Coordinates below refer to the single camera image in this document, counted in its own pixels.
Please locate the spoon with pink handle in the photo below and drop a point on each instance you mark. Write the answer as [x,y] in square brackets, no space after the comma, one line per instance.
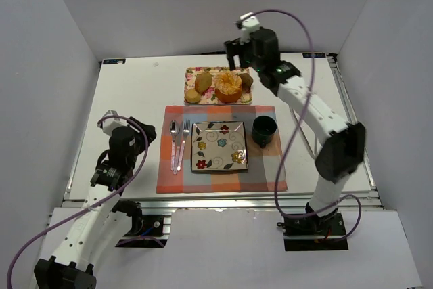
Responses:
[174,131]

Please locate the small yellow muffin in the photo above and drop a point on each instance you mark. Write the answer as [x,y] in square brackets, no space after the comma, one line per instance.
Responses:
[192,96]

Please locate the right blue table label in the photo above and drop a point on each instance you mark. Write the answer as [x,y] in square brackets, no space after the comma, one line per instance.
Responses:
[314,55]

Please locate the floral serving tray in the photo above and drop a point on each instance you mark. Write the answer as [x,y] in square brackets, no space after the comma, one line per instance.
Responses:
[209,97]

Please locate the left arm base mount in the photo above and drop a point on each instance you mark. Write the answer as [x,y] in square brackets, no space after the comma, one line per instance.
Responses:
[148,230]

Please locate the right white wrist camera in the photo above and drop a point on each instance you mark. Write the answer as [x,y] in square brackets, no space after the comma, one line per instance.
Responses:
[247,24]

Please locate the aluminium table frame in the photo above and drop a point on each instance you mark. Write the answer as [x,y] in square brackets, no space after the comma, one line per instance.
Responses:
[295,141]

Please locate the square floral plate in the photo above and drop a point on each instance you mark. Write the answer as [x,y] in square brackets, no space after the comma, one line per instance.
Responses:
[219,147]

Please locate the fork with pink handle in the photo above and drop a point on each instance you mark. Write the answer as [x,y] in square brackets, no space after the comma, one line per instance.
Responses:
[186,132]

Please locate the left blue table label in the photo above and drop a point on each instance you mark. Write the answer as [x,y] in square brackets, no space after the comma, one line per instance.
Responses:
[114,61]

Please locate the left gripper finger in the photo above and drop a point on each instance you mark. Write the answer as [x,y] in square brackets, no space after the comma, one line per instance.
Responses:
[149,133]
[133,122]

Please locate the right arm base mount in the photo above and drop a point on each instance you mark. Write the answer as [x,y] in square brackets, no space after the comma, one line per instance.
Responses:
[306,235]

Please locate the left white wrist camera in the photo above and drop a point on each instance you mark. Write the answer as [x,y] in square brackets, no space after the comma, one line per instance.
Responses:
[111,123]

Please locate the oval herb bread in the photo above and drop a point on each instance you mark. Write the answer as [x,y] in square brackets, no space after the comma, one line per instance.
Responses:
[203,82]

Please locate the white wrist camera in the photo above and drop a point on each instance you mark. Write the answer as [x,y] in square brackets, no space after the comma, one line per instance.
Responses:
[111,123]
[247,24]

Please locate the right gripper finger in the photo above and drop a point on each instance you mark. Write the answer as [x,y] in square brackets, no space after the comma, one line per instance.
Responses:
[231,50]
[245,55]

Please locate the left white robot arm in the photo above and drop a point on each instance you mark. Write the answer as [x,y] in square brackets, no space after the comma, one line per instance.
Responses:
[105,217]

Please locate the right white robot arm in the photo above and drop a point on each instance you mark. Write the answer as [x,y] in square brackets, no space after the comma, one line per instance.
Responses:
[342,143]

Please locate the orange sugar-topped bun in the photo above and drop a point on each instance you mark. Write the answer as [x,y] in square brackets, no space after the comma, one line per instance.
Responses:
[228,87]

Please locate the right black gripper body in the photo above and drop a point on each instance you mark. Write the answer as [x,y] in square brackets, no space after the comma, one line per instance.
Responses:
[235,49]

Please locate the blue table label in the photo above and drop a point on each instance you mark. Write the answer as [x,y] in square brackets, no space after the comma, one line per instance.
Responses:
[314,55]
[114,61]

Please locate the brown chocolate pastry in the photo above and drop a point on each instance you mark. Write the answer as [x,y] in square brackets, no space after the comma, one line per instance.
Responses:
[247,80]

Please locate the checkered orange placemat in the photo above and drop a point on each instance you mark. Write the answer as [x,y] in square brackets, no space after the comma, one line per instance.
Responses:
[263,173]

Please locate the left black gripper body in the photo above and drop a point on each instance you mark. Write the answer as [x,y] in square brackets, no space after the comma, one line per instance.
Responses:
[143,130]

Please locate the dark green mug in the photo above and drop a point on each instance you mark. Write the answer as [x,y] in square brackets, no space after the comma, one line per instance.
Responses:
[263,130]

